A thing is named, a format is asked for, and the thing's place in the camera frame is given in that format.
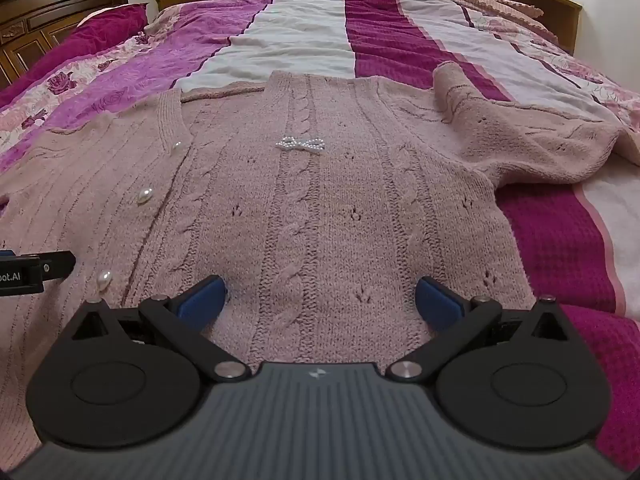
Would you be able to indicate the dark wooden headboard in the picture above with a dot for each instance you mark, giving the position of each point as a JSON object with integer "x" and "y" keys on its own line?
{"x": 31, "y": 28}

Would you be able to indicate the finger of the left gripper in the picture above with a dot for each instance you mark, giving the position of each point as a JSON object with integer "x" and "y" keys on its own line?
{"x": 47, "y": 266}

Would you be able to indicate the striped pink magenta bedspread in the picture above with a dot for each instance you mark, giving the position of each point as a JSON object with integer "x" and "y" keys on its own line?
{"x": 580, "y": 243}

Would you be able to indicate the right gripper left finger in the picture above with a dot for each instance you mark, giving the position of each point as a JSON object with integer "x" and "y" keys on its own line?
{"x": 180, "y": 322}

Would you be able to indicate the magenta velvet pillow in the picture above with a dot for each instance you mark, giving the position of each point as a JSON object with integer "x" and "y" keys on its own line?
{"x": 107, "y": 29}

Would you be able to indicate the pink knitted pillow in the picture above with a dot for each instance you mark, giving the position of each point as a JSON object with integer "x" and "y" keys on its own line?
{"x": 516, "y": 12}

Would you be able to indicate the pink knit cardigan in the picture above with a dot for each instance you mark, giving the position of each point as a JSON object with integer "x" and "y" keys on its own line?
{"x": 320, "y": 201}

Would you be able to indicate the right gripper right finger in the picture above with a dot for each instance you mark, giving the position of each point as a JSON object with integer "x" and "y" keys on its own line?
{"x": 458, "y": 324}

